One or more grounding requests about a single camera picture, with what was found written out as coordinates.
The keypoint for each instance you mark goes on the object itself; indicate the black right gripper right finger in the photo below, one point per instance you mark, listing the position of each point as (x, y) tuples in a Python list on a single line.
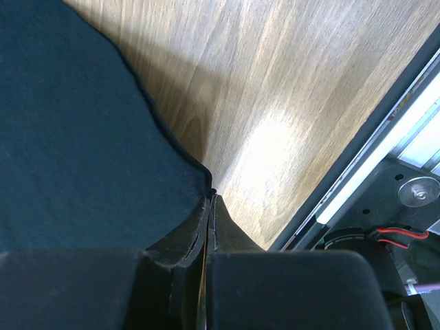
[(249, 288)]

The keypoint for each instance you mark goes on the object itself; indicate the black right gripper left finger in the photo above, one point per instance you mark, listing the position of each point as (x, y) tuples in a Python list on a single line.
[(155, 288)]

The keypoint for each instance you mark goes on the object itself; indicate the black t shirt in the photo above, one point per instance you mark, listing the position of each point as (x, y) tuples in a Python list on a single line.
[(86, 161)]

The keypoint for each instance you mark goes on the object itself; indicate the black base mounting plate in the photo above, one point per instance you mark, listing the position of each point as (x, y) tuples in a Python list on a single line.
[(392, 217)]

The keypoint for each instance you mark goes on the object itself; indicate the aluminium frame rail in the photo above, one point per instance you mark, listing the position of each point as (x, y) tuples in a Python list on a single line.
[(410, 134)]

